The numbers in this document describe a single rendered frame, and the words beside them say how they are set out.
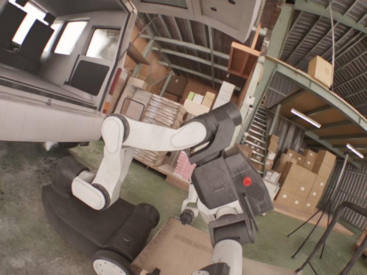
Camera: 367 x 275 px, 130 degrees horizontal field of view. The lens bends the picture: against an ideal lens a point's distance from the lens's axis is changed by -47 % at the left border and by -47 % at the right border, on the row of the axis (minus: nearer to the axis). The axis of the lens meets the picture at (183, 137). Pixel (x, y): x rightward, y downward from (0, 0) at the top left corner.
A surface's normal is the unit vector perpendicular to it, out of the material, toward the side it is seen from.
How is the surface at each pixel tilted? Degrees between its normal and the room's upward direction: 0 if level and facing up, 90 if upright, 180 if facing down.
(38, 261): 0
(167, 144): 90
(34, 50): 93
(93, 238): 0
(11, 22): 93
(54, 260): 0
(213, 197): 93
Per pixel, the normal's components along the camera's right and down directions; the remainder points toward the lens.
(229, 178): -0.35, -0.05
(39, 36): 0.88, 0.44
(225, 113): -0.24, -0.33
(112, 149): -0.07, 0.02
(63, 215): 0.39, -0.92
